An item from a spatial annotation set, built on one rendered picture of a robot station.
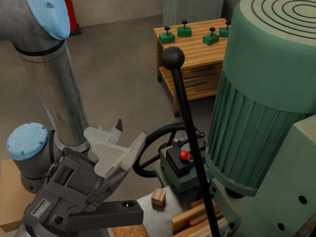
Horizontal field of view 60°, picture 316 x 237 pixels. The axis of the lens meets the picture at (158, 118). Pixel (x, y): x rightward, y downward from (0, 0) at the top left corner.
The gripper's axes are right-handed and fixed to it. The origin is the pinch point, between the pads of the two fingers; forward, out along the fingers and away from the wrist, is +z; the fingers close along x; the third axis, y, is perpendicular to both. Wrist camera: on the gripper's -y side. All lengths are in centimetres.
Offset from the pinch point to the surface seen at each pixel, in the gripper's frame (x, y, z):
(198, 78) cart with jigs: 167, -79, 68
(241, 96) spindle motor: -10.8, -7.2, 10.9
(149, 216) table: 28.2, -27.0, -18.6
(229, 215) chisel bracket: 9.1, -34.1, -5.5
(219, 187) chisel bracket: 11.7, -29.8, -1.3
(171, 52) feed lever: -6.0, 3.1, 11.2
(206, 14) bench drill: 205, -67, 136
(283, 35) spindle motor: -18.3, -2.9, 16.3
